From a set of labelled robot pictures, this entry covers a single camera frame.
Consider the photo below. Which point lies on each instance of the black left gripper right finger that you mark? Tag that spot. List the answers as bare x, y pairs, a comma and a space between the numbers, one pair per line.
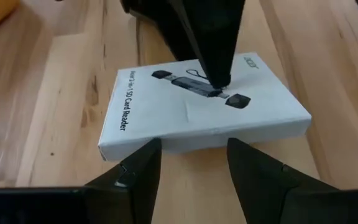
266, 193

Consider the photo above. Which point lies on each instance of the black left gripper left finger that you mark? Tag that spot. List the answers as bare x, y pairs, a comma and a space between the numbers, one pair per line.
135, 186

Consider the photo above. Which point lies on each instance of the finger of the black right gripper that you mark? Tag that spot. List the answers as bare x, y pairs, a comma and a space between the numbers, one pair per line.
157, 15
216, 40

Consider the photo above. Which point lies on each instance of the white card reader box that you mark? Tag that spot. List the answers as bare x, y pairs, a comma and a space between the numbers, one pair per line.
172, 118

